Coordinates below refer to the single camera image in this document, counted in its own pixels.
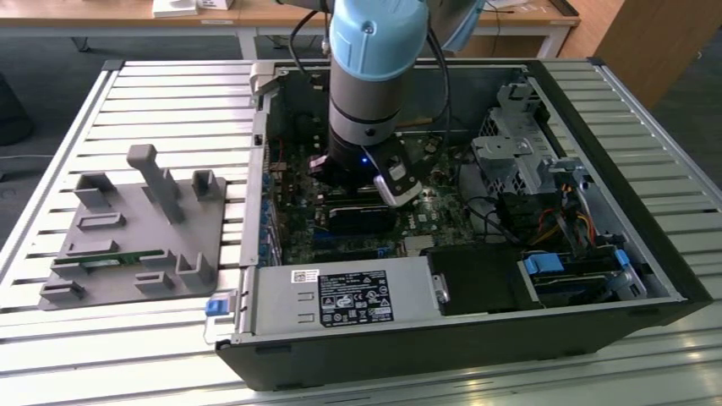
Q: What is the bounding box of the silver chipset heatsink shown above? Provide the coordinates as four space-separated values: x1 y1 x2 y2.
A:
404 235 434 255

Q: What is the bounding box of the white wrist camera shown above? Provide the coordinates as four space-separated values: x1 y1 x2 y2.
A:
371 143 426 208

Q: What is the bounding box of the black wire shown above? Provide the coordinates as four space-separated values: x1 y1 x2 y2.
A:
462 195 523 246

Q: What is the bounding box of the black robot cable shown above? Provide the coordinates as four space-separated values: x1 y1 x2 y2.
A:
426 32 454 143
288 10 334 85

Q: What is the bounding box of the black graphics card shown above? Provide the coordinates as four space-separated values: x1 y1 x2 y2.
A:
326 205 398 233

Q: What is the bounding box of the silver power supply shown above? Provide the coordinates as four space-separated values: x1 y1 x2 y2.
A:
247 258 444 335

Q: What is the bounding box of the hard disk in blue carrier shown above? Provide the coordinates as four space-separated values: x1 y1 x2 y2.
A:
518 249 619 306

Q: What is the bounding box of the black plastic shroud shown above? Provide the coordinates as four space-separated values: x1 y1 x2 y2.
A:
419 244 543 317

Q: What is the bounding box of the installed green RAM stick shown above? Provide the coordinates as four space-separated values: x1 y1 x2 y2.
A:
324 192 380 208

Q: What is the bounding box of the wooden cabinet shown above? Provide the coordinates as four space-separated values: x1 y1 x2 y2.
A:
558 0 722 110

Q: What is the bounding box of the grey parts rack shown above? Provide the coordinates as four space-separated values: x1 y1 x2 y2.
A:
36 143 230 312

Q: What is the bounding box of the orange yellow wire bundle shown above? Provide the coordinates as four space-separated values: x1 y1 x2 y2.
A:
535 209 599 249

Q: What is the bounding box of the green motherboard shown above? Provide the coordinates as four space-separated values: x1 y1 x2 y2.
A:
264 134 481 267

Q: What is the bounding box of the green RAM stick on rack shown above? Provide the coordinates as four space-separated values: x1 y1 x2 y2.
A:
53 249 170 272

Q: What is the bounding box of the black PC case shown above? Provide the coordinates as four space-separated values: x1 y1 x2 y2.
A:
214 57 715 392

